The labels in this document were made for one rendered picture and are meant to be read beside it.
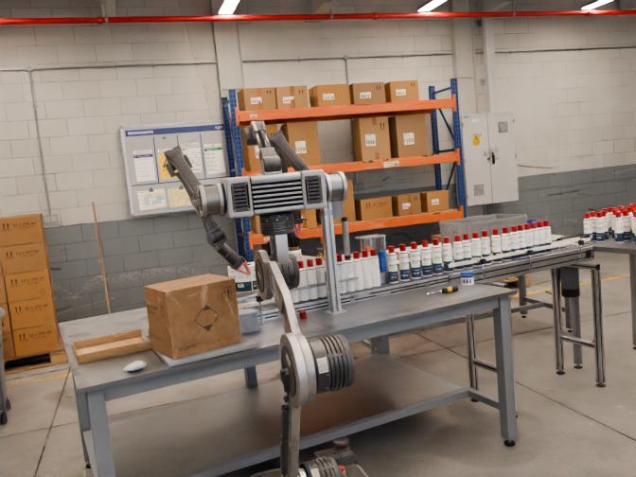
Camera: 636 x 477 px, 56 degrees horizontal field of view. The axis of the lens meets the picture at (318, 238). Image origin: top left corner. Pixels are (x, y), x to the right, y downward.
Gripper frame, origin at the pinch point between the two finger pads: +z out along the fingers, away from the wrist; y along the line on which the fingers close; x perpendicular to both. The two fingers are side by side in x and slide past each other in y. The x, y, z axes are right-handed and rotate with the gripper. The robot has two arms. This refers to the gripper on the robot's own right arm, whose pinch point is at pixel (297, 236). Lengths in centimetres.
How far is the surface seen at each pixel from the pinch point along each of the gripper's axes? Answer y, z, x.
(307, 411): 4, 97, 2
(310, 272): 4.3, 16.3, 22.2
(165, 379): 89, 41, 62
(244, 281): 22.0, 25.9, -29.7
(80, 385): 119, 36, 63
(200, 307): 72, 15, 61
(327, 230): -0.1, -5.3, 35.8
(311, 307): 6.9, 33.3, 25.6
